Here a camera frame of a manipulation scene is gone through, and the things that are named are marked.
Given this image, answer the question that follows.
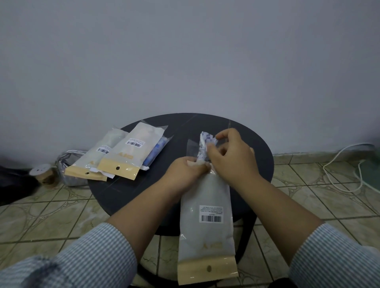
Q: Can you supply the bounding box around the person's left hand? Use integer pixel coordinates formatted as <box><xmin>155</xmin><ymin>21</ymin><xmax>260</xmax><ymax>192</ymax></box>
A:
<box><xmin>159</xmin><ymin>155</ymin><xmax>212</xmax><ymax>196</ymax></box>

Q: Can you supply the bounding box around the person's right hand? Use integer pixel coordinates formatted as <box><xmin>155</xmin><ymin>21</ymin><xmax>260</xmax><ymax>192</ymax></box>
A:
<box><xmin>206</xmin><ymin>128</ymin><xmax>263</xmax><ymax>190</ymax></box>

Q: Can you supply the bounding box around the blue flower shower cap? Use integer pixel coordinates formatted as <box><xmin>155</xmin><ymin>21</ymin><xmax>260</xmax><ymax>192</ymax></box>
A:
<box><xmin>142</xmin><ymin>137</ymin><xmax>165</xmax><ymax>167</ymax></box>

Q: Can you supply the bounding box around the yellow-edged packet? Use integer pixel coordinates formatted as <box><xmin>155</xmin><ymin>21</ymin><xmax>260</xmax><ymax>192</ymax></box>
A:
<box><xmin>97</xmin><ymin>121</ymin><xmax>168</xmax><ymax>181</ymax></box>

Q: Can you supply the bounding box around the stack of yellow small pouches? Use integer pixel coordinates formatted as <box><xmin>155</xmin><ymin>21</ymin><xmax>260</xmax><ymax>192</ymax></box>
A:
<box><xmin>177</xmin><ymin>138</ymin><xmax>239</xmax><ymax>286</ymax></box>

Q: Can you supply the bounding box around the cream packet with barcode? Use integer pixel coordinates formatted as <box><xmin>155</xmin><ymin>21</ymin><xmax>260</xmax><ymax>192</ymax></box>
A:
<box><xmin>64</xmin><ymin>128</ymin><xmax>129</xmax><ymax>182</ymax></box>

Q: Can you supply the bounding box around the person's right forearm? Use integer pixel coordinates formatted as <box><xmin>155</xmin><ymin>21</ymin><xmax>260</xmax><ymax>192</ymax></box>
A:
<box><xmin>237</xmin><ymin>175</ymin><xmax>380</xmax><ymax>288</ymax></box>

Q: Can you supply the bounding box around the person's left forearm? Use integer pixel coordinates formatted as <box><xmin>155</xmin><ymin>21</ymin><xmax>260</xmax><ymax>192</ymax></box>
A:
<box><xmin>0</xmin><ymin>178</ymin><xmax>182</xmax><ymax>288</ymax></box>

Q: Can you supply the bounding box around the black round side table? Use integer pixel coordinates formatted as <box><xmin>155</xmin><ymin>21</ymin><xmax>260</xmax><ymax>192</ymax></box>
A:
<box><xmin>87</xmin><ymin>112</ymin><xmax>274</xmax><ymax>288</ymax></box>

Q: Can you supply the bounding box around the silver quilted handbag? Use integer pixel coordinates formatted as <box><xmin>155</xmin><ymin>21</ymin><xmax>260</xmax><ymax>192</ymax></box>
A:
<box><xmin>55</xmin><ymin>150</ymin><xmax>89</xmax><ymax>187</ymax></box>

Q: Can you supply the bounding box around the pale green appliance base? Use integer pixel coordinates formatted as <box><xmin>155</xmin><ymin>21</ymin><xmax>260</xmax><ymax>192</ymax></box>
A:
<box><xmin>355</xmin><ymin>154</ymin><xmax>380</xmax><ymax>193</ymax></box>

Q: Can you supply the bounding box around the ribbon spool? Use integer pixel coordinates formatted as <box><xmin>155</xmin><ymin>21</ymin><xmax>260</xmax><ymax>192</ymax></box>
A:
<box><xmin>29</xmin><ymin>163</ymin><xmax>57</xmax><ymax>188</ymax></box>

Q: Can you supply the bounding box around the black bag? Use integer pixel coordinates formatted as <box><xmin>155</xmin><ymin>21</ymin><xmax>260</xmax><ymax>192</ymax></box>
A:
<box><xmin>0</xmin><ymin>165</ymin><xmax>39</xmax><ymax>207</ymax></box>

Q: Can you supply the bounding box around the white cable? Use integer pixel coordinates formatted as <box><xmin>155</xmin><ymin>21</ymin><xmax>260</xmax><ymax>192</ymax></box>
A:
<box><xmin>323</xmin><ymin>143</ymin><xmax>375</xmax><ymax>193</ymax></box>

